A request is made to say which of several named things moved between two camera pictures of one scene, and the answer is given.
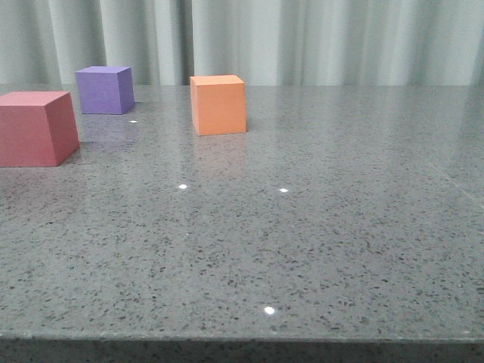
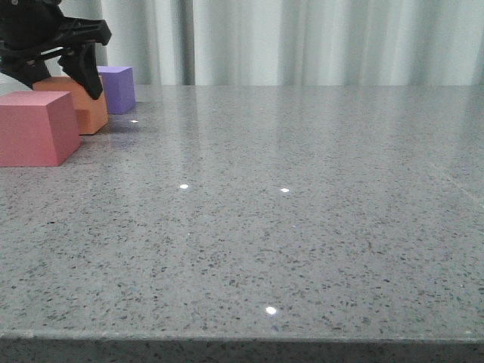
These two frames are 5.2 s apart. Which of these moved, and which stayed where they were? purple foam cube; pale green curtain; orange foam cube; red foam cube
Moved: orange foam cube
Stayed: red foam cube; pale green curtain; purple foam cube
